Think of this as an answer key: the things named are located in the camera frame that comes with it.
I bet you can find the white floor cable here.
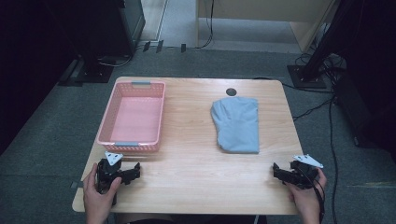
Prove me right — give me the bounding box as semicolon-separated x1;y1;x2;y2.
96;46;138;68

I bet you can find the person's right hand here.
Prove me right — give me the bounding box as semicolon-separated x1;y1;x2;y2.
283;167;328;217

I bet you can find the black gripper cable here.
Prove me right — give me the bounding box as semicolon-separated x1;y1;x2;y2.
295;164;327;224

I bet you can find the person's lap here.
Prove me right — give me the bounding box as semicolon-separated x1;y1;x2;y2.
115;213;269;224

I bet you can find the light blue cloth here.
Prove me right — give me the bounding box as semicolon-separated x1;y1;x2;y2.
210;96;261;155

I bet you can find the black hanging cable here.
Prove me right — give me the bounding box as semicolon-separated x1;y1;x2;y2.
195;0;217;50

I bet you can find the black stand with square base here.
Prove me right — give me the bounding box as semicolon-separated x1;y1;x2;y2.
75;36;115;84
287;0;356;90

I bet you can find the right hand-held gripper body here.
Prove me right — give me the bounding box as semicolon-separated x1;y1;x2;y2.
289;154;325;190

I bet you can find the dark monitor cabinet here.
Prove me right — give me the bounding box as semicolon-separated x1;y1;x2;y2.
43;0;147;60

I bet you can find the pink plastic perforated basket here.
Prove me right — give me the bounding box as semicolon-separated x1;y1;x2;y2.
96;80;166;153

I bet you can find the person's left hand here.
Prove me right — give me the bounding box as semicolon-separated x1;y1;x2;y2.
82;162;123;217

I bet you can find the light wooden cabinet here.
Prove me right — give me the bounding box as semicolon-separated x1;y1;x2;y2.
195;0;344;53

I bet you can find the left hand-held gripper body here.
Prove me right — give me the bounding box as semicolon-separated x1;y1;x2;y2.
95;150;126;196

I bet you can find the long black floor cable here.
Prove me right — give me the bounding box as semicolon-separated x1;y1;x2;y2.
291;92;340;224

